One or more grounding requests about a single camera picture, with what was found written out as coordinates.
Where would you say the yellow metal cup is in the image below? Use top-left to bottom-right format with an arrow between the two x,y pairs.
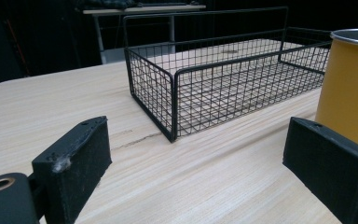
314,28 -> 358,155

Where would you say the dark cloth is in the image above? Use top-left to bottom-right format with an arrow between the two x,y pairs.
76,0 -> 138,10

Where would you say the white background table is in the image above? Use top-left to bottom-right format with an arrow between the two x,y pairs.
82,4 -> 207,65

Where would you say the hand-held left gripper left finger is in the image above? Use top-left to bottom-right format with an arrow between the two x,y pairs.
31,116 -> 113,224

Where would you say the black wire mesh basket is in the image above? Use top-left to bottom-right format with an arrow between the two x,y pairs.
122,6 -> 334,144

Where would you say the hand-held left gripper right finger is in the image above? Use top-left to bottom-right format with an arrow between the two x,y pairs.
282,116 -> 358,224

